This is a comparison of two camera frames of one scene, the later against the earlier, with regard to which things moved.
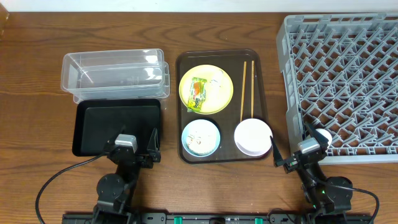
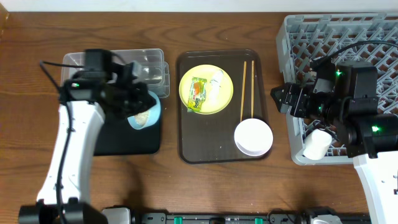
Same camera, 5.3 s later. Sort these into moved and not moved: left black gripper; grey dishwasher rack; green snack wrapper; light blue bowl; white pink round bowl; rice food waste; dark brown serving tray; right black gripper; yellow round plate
Moved: rice food waste; right black gripper; left black gripper; light blue bowl
Not moved: white pink round bowl; yellow round plate; green snack wrapper; dark brown serving tray; grey dishwasher rack
